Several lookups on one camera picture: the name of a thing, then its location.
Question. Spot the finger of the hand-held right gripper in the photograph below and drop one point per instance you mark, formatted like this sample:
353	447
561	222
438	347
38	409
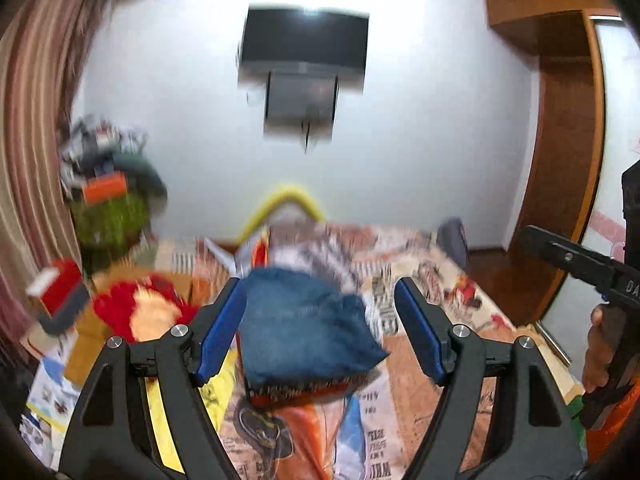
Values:
565	257

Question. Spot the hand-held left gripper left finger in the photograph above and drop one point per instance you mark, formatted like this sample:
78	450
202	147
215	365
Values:
220	335

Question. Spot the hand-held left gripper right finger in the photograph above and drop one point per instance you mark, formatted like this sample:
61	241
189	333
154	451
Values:
417	335

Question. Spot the blue denim jacket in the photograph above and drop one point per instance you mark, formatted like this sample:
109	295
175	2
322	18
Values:
305	325

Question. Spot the person's right forearm orange sleeve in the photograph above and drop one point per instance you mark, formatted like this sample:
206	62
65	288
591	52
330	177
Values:
615	435

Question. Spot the person's right hand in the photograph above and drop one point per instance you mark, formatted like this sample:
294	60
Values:
597	350

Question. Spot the printed blanket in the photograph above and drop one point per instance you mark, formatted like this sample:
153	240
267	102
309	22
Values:
430	400

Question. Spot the yellow cloth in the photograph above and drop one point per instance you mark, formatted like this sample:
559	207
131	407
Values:
220	405

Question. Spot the red yellow plush toy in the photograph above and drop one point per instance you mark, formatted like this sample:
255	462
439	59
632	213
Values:
145	310

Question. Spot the brown wooden door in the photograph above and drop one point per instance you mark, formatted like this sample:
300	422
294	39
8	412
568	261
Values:
560	160

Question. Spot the dark orange patterned folded cloth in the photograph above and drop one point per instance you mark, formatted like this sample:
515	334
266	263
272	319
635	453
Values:
300	392

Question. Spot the dark blue cushion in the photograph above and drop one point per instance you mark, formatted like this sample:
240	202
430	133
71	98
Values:
452	240

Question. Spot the red white box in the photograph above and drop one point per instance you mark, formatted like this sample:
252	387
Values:
62	295

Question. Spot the white printed cartons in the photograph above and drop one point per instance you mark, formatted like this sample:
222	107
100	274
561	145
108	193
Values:
47	410

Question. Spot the orange box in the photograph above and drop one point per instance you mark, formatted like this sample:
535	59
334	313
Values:
102	187

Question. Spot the clutter pile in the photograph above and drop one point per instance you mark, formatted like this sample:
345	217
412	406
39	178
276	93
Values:
125	155

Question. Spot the striped curtain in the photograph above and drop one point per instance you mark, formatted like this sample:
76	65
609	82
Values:
35	135

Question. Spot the pink heart wall sticker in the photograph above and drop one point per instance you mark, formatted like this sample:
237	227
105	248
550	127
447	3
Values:
607	230

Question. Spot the yellow bed rail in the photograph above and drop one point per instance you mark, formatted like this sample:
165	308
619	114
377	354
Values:
280	200

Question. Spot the grey wall shelf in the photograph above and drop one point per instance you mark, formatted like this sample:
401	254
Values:
300	105

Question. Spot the black wall television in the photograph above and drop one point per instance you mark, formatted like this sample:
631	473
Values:
305	40

